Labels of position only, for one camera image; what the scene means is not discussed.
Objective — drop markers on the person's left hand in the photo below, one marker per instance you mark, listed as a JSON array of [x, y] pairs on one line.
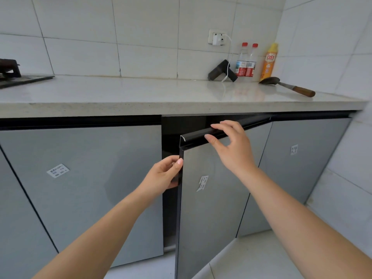
[[158, 178]]

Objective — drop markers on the person's right hand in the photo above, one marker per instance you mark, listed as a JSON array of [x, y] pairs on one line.
[[237, 151]]

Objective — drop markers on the person's left thumb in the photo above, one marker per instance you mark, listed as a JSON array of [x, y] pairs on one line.
[[175, 171]]

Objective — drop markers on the person's right thumb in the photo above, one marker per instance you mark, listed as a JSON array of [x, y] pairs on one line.
[[216, 143]]

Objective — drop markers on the person's right middle finger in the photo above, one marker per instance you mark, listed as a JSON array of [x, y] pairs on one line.
[[234, 124]]

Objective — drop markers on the person's left forearm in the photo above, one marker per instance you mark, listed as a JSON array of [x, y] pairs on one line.
[[101, 241]]

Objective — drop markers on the person's right forearm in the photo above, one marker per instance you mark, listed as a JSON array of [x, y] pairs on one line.
[[296, 226]]

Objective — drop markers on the white paper label sticker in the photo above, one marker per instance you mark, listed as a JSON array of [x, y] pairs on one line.
[[294, 149], [57, 170], [202, 183]]

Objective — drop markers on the black handheld device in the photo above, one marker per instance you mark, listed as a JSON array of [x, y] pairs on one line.
[[221, 69]]

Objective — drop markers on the clear red-capped water bottle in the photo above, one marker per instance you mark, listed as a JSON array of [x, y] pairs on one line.
[[251, 66], [241, 65]]

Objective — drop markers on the yellow dish soap bottle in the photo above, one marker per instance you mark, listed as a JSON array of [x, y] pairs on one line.
[[268, 63]]

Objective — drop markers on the wide grey cabinet door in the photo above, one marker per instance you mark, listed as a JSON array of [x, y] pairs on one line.
[[96, 183]]

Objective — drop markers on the white charger plug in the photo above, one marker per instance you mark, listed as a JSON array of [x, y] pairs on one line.
[[217, 40]]

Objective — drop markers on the black gas stove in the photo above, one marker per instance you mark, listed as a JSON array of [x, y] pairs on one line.
[[20, 80]]

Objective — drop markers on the black stove pan support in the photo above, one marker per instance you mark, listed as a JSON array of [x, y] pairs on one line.
[[8, 68]]

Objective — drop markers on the black kitchen cabinet frame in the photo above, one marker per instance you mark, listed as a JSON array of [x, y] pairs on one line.
[[170, 130]]

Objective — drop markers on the white wall socket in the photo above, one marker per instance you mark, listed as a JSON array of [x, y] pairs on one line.
[[210, 36]]

